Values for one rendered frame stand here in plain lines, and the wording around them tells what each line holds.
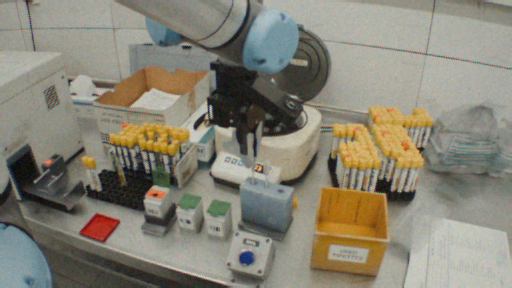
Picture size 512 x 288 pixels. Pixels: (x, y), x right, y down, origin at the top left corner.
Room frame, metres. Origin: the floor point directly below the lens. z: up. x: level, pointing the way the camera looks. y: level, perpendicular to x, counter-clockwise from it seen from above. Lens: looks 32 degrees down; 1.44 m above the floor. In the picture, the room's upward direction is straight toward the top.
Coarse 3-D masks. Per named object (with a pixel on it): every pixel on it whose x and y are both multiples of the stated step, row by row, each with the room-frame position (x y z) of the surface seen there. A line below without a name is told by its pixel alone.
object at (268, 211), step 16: (240, 192) 0.58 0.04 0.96; (256, 192) 0.57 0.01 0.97; (272, 192) 0.56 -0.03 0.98; (288, 192) 0.56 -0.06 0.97; (240, 208) 0.58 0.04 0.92; (256, 208) 0.57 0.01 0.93; (272, 208) 0.55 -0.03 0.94; (288, 208) 0.55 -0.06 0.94; (240, 224) 0.57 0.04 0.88; (256, 224) 0.57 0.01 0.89; (272, 224) 0.55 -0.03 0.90; (288, 224) 0.56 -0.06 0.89
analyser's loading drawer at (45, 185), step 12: (24, 180) 0.66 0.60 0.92; (36, 180) 0.62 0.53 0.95; (48, 180) 0.66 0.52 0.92; (60, 180) 0.64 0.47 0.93; (36, 192) 0.62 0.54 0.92; (48, 192) 0.61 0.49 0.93; (60, 192) 0.62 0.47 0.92; (72, 192) 0.61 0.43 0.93; (84, 192) 0.64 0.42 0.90; (72, 204) 0.60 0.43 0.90
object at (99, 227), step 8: (96, 216) 0.59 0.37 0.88; (104, 216) 0.58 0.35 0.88; (88, 224) 0.56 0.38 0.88; (96, 224) 0.56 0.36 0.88; (104, 224) 0.56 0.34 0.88; (112, 224) 0.56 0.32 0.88; (80, 232) 0.53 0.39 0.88; (88, 232) 0.53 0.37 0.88; (96, 232) 0.54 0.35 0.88; (104, 232) 0.54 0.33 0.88; (104, 240) 0.51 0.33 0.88
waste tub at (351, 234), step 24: (336, 192) 0.57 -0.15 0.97; (360, 192) 0.56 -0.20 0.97; (336, 216) 0.57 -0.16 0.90; (360, 216) 0.56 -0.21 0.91; (384, 216) 0.50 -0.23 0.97; (336, 240) 0.45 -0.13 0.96; (360, 240) 0.44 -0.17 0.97; (384, 240) 0.43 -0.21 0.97; (312, 264) 0.45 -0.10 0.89; (336, 264) 0.44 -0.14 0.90; (360, 264) 0.43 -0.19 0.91
